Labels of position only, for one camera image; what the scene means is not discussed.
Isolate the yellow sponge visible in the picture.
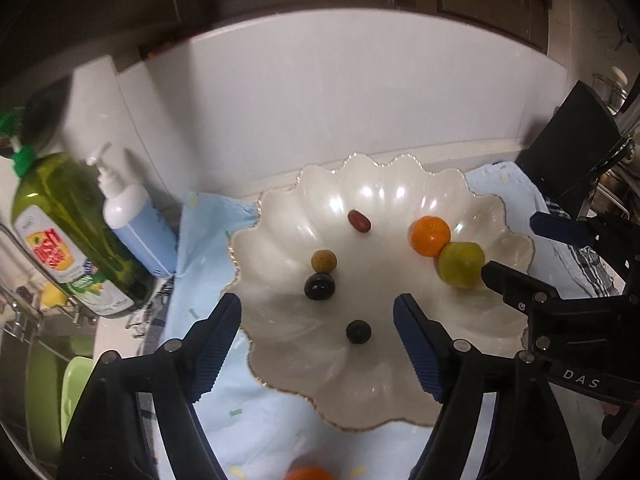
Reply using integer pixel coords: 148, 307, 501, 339
40, 282, 68, 308

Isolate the blue pump soap bottle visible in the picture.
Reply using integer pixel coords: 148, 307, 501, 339
85, 142, 179, 278

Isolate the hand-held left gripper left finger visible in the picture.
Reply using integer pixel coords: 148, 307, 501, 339
60, 292, 243, 480

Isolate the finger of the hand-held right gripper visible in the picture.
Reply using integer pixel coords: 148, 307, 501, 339
481, 260, 561, 311
531, 211, 601, 248

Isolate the red grape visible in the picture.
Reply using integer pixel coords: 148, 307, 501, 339
347, 209, 372, 234

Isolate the small dark blue grape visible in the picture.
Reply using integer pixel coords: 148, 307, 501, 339
346, 319, 372, 345

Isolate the small steel faucet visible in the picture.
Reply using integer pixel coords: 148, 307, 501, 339
65, 295, 98, 328

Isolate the light blue patterned cloth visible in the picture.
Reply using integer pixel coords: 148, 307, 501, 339
150, 160, 621, 480

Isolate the dark purple grape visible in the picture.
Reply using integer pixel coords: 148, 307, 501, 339
304, 273, 336, 302

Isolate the white scalloped bowl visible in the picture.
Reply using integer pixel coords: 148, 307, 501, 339
222, 152, 536, 431

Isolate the orange tangerine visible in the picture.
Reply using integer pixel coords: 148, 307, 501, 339
284, 466, 335, 480
410, 215, 451, 258

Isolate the small brown longan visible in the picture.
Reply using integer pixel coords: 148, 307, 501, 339
311, 248, 338, 275

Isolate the black frying pan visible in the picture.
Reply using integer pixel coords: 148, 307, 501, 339
20, 77, 76, 153

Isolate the black knife block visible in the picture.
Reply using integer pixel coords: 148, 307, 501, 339
515, 80, 633, 218

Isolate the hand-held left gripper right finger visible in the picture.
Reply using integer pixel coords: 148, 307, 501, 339
393, 292, 583, 480

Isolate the green dish soap bottle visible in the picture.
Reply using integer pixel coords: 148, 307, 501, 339
0, 110, 156, 318

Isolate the green plastic basin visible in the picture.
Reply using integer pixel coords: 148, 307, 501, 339
60, 355, 96, 441

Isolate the green round fruit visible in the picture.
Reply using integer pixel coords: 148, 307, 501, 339
438, 241, 486, 289

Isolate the black white checkered cloth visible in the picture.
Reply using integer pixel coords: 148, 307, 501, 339
127, 195, 626, 356

